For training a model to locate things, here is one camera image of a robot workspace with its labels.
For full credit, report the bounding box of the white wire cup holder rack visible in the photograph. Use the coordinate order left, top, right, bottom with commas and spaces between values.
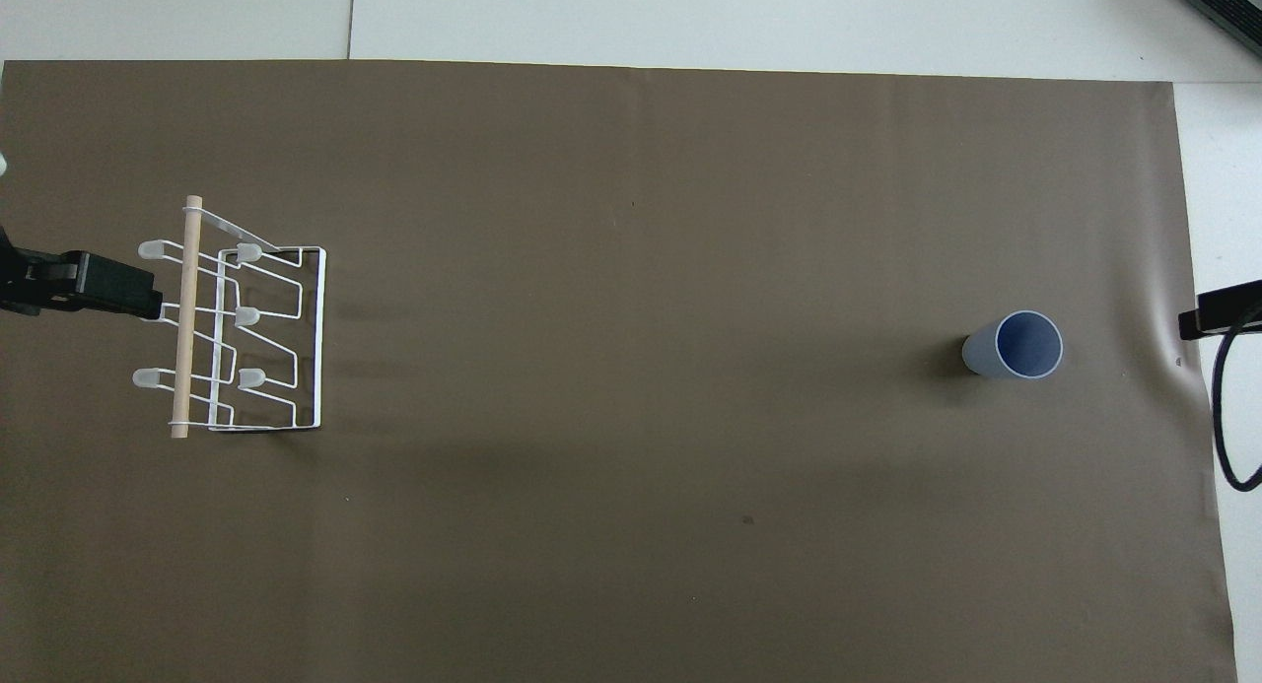
132, 195, 327, 440

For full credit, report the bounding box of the black cable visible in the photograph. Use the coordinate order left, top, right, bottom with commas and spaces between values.
1213, 307, 1262, 492

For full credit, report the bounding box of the light blue plastic cup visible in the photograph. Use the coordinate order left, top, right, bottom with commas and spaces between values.
961, 309, 1065, 381

